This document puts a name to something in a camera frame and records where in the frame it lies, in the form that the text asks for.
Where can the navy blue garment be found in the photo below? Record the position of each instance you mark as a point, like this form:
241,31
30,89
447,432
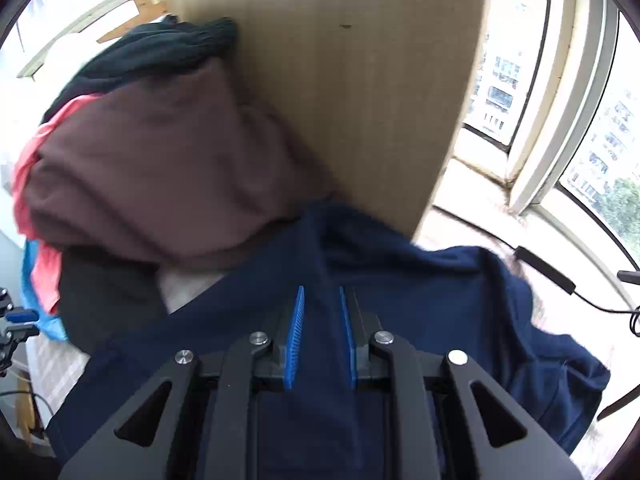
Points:
425,310

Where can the pile of assorted clothes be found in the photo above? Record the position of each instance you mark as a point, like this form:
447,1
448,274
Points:
540,150

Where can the light blue garment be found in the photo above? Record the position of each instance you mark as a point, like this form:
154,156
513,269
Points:
35,300

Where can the black tripod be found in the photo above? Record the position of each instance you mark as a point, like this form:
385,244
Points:
620,405

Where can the brown garment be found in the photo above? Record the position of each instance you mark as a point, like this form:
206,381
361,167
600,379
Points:
160,170

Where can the black garment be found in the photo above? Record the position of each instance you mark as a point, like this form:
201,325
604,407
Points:
110,300

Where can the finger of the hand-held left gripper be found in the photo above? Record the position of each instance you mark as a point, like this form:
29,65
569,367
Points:
22,315
15,334

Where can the pink garment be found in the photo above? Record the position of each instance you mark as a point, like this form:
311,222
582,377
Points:
27,170

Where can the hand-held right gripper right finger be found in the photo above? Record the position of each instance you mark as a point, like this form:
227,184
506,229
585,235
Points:
348,345

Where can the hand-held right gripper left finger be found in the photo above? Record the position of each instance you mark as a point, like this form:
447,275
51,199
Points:
294,345

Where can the dark green garment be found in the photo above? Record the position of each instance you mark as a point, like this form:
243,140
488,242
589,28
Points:
150,50

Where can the large wooden board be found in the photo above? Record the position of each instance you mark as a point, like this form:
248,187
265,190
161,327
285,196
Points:
350,85

